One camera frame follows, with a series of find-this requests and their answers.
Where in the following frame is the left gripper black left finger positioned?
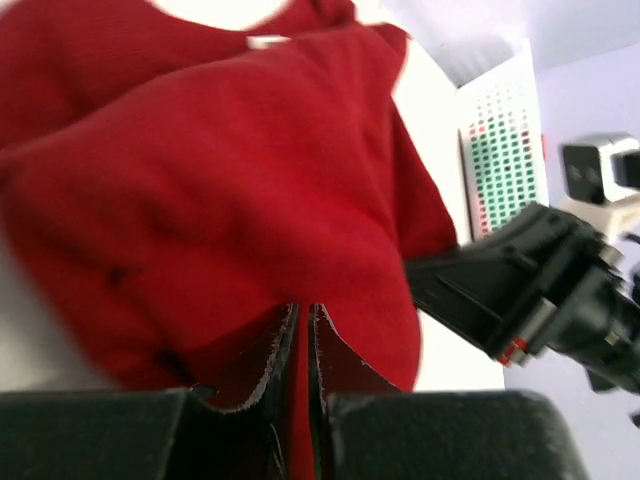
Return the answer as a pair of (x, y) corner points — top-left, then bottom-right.
(1, 304), (299, 479)

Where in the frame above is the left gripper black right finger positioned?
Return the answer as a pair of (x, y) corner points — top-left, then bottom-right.
(308, 304), (588, 480)

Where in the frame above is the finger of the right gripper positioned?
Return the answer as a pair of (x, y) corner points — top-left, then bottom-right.
(405, 203), (600, 359)

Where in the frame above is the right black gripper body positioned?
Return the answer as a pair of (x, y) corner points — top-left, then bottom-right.
(499, 240), (639, 395)

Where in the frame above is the dark red t shirt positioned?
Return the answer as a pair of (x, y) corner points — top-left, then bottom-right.
(0, 0), (459, 480)

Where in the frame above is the green t shirt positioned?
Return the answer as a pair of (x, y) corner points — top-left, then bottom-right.
(470, 120), (537, 234)

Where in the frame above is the white plastic basket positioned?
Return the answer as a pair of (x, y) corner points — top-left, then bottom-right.
(457, 41), (549, 240)

